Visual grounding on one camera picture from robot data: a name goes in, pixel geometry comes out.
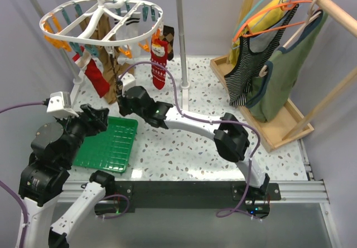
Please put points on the orange clothes hanger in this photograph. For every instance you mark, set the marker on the orange clothes hanger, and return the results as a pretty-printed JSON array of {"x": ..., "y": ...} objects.
[{"x": 245, "y": 29}]

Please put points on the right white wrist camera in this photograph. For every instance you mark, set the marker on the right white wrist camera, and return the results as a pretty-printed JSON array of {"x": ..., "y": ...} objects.
[{"x": 126, "y": 82}]

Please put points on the tan plain sock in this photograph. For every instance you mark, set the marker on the tan plain sock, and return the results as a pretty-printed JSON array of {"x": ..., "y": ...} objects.
[{"x": 103, "y": 27}]

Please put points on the black striped tank top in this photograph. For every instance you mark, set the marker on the black striped tank top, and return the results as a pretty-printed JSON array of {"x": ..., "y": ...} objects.
[{"x": 253, "y": 54}]

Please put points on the brown argyle sock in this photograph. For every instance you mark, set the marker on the brown argyle sock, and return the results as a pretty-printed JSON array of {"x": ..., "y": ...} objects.
[
  {"x": 169, "y": 36},
  {"x": 115, "y": 67}
]

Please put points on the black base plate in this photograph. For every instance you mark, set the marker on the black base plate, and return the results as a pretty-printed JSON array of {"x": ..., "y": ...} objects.
[{"x": 173, "y": 195}]

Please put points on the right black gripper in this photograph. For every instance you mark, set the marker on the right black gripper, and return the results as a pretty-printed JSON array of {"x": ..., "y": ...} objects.
[{"x": 122, "y": 101}]

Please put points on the green tank top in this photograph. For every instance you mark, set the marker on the green tank top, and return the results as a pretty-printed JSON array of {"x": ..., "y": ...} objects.
[{"x": 269, "y": 93}]

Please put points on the brown argyle sock back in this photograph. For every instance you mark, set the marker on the brown argyle sock back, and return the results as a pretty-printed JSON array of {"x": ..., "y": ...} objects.
[{"x": 169, "y": 36}]

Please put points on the green plastic tray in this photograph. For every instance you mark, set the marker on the green plastic tray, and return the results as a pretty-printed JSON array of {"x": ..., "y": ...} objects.
[{"x": 109, "y": 150}]

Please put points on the white striped sock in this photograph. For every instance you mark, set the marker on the white striped sock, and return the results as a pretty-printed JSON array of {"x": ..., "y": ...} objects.
[{"x": 130, "y": 30}]

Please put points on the yellow shirt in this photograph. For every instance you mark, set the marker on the yellow shirt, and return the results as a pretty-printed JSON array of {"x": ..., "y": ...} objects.
[{"x": 260, "y": 23}]

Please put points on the brown argyle sock front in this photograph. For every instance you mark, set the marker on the brown argyle sock front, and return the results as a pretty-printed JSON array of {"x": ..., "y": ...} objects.
[{"x": 115, "y": 67}]

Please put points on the white round clip hanger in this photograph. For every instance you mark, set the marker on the white round clip hanger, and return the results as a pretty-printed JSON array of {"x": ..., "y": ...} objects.
[{"x": 81, "y": 29}]

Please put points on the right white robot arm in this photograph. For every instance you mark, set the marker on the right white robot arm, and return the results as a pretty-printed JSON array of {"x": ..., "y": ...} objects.
[{"x": 230, "y": 136}]

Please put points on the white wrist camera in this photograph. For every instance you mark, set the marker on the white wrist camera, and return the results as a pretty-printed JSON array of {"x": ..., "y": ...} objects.
[
  {"x": 59, "y": 105},
  {"x": 126, "y": 82}
]

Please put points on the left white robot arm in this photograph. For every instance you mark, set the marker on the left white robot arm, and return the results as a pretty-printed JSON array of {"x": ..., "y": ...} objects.
[{"x": 54, "y": 149}]

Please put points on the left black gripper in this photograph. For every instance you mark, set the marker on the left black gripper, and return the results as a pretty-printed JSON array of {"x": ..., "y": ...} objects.
[{"x": 99, "y": 120}]

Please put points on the wooden clothes hanger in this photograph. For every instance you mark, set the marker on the wooden clothes hanger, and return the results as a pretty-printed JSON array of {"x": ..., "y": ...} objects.
[{"x": 304, "y": 22}]

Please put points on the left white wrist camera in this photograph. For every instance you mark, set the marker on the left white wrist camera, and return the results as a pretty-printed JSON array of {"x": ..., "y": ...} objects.
[{"x": 59, "y": 105}]

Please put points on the red christmas sock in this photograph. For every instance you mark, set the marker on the red christmas sock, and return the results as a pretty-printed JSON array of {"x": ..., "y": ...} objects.
[
  {"x": 88, "y": 66},
  {"x": 159, "y": 55}
]

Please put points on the teal clothes hanger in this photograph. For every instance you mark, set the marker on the teal clothes hanger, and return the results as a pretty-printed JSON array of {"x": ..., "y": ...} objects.
[{"x": 260, "y": 41}]

